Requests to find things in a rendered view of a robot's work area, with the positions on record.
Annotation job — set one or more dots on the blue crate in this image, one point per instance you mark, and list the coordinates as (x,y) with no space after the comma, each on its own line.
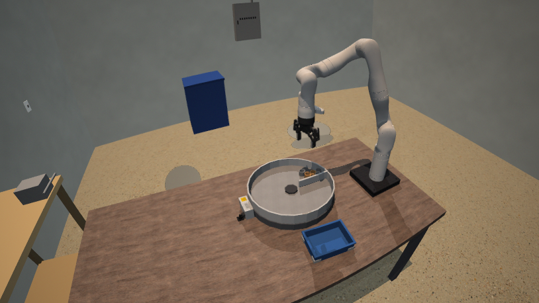
(327,240)

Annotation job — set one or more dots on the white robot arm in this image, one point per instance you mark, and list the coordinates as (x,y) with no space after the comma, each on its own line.
(363,48)

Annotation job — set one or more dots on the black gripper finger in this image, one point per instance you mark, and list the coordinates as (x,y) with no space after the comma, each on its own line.
(297,129)
(315,134)

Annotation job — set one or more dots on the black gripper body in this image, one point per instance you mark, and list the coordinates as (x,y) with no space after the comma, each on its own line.
(307,122)

